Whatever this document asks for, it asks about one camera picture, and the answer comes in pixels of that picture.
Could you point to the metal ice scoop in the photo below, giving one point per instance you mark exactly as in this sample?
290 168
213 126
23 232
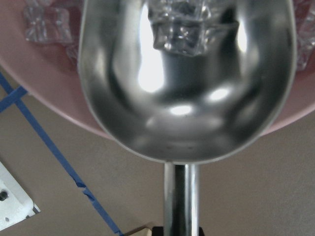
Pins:
186 82

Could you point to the clear ice cubes pile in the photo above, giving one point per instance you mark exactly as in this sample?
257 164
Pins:
58 22

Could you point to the pink bowl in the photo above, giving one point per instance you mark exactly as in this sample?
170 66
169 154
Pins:
47 73

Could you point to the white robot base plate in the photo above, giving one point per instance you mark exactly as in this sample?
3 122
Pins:
15 204

